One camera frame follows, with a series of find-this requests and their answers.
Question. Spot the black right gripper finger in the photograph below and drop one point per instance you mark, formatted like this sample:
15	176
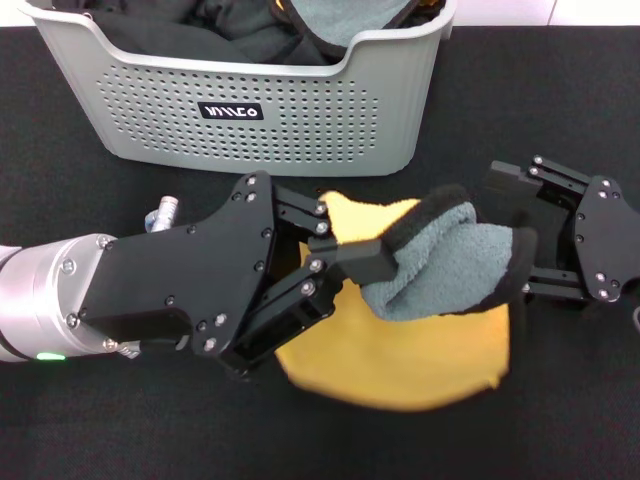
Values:
505	177
555	285

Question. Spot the yellow and grey towel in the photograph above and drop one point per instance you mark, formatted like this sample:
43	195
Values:
400	360

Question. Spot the silver plug connector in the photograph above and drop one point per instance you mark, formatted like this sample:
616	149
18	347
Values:
162	215

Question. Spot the grey towel with black trim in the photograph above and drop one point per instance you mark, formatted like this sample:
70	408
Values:
345	20

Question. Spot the dark grey crumpled towel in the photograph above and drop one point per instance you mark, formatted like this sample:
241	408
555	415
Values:
260	35

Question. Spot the grey perforated plastic storage basket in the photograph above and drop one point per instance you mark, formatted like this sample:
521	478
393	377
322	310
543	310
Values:
325	125

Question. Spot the black cloth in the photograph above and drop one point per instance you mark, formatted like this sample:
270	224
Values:
150	35

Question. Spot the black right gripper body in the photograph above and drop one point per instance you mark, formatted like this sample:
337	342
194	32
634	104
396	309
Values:
607	240

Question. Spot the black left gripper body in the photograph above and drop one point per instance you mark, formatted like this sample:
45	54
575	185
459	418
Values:
200	280

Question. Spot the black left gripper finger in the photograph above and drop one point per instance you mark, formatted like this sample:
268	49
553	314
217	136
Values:
305	212
367	262

